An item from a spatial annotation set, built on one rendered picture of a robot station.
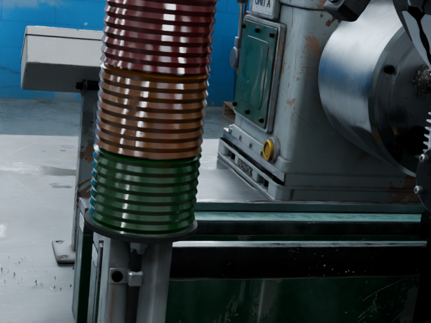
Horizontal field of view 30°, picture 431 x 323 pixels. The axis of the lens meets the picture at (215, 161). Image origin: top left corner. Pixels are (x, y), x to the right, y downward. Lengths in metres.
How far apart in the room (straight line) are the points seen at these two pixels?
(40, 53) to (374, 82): 0.43
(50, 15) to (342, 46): 5.22
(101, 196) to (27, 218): 0.73
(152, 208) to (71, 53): 0.54
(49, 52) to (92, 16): 5.43
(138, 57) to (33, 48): 0.54
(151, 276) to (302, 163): 0.86
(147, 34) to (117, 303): 0.15
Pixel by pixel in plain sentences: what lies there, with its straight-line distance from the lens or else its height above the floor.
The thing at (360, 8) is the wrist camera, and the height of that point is 1.15.
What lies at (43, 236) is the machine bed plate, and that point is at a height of 0.80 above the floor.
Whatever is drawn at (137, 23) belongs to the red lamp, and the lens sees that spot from 0.40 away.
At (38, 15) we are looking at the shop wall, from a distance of 6.28.
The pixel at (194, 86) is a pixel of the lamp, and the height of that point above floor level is 1.11.
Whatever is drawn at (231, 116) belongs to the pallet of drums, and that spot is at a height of 0.02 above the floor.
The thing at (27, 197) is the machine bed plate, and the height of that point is 0.80.
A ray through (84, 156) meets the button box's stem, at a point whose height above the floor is 0.93.
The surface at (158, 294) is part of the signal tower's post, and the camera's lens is 0.46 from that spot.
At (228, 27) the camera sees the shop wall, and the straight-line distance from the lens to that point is 6.73.
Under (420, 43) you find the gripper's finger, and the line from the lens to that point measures 0.93.
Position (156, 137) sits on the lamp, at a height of 1.09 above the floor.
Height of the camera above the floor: 1.18
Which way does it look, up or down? 14 degrees down
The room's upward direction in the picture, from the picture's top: 6 degrees clockwise
